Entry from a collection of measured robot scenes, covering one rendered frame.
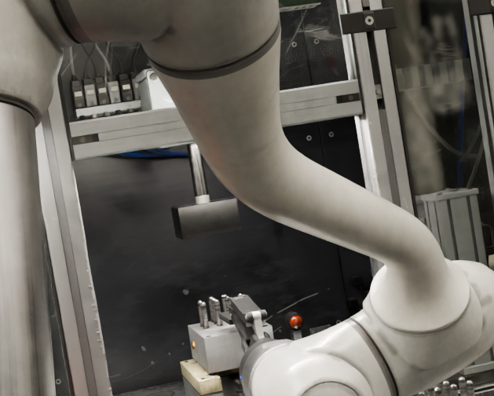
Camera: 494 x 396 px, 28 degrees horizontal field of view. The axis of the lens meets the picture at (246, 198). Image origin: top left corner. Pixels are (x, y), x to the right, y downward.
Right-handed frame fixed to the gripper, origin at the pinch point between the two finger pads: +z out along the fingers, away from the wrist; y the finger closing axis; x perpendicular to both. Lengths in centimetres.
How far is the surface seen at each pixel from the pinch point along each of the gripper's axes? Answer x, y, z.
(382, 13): -21.8, 41.0, -13.6
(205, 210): 0.8, 19.0, 4.6
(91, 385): 20.9, 1.5, -13.2
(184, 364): 6.2, -2.9, 9.2
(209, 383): 5.1, -3.5, -2.8
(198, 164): 0.5, 25.4, 6.7
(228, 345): 1.6, 0.9, -1.6
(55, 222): 22.1, 21.2, -13.3
